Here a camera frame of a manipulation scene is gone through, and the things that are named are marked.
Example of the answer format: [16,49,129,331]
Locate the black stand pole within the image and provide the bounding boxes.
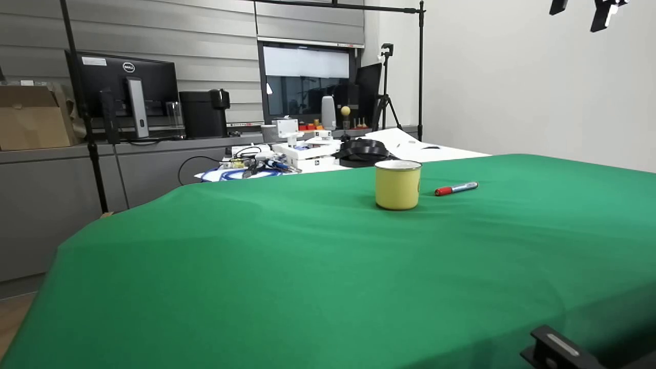
[59,0,110,215]

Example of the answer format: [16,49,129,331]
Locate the brown cardboard box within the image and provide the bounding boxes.
[0,82,80,153]

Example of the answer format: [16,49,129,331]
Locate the green tablecloth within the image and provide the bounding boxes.
[0,153,656,369]

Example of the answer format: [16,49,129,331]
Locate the white grey bottle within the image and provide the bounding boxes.
[320,94,339,132]

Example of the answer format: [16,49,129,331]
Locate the grey cabinet desk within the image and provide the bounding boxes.
[0,134,264,286]

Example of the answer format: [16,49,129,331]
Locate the small white box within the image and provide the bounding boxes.
[275,116,302,137]

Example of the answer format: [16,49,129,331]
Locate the yellow enamel mug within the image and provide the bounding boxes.
[373,159,422,213]

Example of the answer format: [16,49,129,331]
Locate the pile of electronics and cables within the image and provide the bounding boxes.
[218,137,344,180]

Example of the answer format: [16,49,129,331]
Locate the black camera tripod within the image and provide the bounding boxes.
[371,42,405,132]

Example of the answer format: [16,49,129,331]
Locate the black computer case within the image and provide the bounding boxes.
[178,89,231,139]

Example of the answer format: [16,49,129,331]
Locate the black Dell monitor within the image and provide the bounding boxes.
[66,49,187,141]

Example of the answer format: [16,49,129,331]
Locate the white table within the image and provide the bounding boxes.
[192,127,489,185]

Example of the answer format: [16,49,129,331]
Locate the black side monitor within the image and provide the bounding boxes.
[354,61,384,130]

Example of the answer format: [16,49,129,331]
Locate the red capped marker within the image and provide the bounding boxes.
[433,180,480,200]

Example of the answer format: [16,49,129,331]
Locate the black device with grey label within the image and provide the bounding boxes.
[519,327,656,369]

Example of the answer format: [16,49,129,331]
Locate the large dark framed screen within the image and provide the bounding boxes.
[256,42,360,130]

